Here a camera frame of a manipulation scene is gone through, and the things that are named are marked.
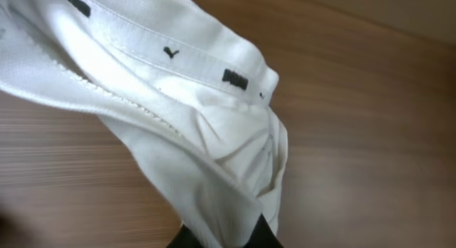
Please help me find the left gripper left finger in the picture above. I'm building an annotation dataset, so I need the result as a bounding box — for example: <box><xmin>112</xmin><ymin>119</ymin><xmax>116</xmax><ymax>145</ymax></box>
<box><xmin>166</xmin><ymin>224</ymin><xmax>204</xmax><ymax>248</ymax></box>

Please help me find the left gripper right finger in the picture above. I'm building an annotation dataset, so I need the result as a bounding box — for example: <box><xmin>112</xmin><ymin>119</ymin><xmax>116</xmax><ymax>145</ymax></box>
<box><xmin>244</xmin><ymin>215</ymin><xmax>284</xmax><ymax>248</ymax></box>

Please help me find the white t-shirt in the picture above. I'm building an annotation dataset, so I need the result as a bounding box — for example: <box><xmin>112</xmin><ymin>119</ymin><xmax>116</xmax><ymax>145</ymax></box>
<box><xmin>1</xmin><ymin>0</ymin><xmax>288</xmax><ymax>247</ymax></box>

